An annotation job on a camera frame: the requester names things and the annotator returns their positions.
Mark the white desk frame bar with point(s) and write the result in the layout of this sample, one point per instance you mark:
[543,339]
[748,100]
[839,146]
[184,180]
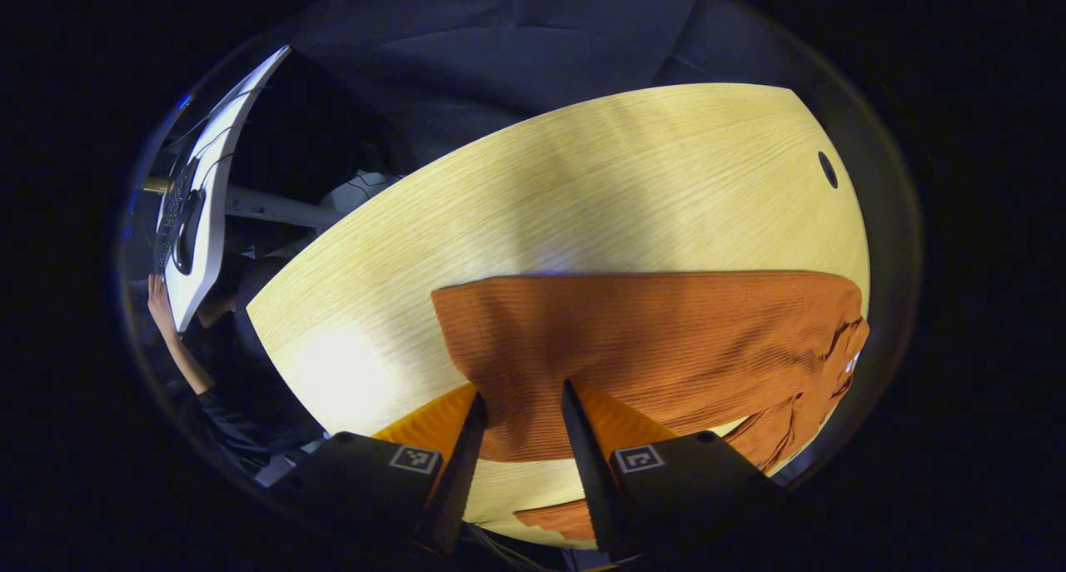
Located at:
[283,210]

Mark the white desk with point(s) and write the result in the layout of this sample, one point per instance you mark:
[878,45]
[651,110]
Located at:
[215,222]

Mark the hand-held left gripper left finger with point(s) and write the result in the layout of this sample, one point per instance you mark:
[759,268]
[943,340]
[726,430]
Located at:
[458,480]

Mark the black computer mouse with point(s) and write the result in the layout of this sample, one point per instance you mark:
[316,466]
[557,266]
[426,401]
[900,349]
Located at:
[187,239]

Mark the black round table grommet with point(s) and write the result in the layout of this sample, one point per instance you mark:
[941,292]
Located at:
[828,170]

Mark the black keyboard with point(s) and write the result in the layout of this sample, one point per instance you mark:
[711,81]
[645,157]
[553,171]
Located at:
[169,214]

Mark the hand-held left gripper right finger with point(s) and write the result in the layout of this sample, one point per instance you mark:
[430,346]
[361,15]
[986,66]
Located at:
[591,480]

